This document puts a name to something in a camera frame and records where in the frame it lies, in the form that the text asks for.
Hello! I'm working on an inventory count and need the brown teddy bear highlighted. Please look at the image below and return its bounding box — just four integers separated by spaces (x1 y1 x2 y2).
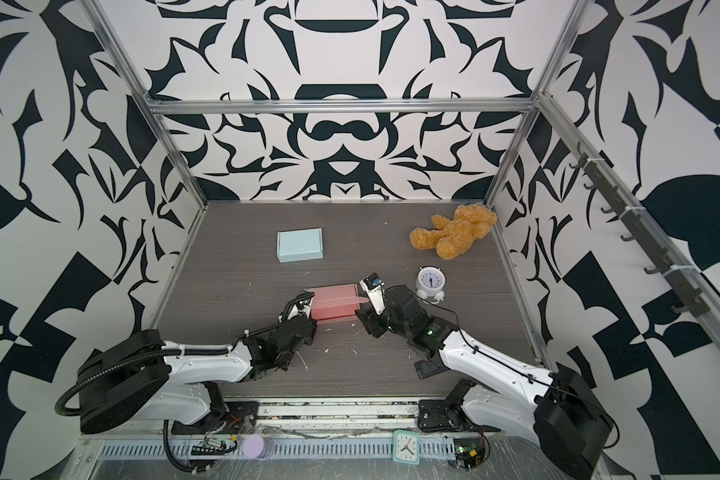
409 204 498 260

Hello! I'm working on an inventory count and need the purple round disc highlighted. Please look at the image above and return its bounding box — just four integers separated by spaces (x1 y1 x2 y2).
243 434 271 460

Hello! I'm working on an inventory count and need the light blue paper box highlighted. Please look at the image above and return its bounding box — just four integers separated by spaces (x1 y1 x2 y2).
277 228 324 263

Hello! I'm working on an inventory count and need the small electronics board left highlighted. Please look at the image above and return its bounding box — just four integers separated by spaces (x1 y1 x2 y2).
190 436 238 457

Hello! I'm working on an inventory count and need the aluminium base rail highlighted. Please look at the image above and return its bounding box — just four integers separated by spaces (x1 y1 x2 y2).
83 395 592 438

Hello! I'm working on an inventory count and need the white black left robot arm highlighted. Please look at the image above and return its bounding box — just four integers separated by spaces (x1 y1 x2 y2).
54 291 317 449

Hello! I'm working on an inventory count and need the green circuit board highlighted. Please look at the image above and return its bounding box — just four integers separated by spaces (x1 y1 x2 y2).
453 439 487 470

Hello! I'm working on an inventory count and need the white alarm clock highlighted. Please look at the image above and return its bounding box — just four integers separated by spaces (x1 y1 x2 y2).
416 266 446 304

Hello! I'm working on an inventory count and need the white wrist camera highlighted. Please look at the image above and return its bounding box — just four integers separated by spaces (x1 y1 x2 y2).
359 273 386 315
293 290 315 318

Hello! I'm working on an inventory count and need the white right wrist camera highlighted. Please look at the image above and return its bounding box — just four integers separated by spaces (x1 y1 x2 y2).
359 273 386 315

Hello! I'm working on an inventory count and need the black wall hook rack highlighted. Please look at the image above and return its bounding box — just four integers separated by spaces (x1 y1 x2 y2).
571 152 715 318

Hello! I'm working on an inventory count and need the black remote control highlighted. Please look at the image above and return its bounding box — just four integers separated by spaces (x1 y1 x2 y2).
414 359 450 380

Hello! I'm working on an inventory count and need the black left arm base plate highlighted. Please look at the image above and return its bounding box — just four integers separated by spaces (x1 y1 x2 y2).
170 401 259 435

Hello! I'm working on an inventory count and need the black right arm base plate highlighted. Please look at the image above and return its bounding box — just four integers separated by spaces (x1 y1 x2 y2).
416 399 500 433

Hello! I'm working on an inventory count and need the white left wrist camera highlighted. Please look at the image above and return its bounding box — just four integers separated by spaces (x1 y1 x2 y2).
293 290 315 318

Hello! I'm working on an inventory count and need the teal square clock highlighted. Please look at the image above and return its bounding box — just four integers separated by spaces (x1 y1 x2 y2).
392 430 420 465

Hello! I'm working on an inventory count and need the pink paper box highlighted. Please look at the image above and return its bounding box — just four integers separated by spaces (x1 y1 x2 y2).
310 284 368 323

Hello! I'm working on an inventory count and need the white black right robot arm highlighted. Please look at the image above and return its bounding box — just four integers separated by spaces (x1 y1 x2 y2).
356 275 616 479

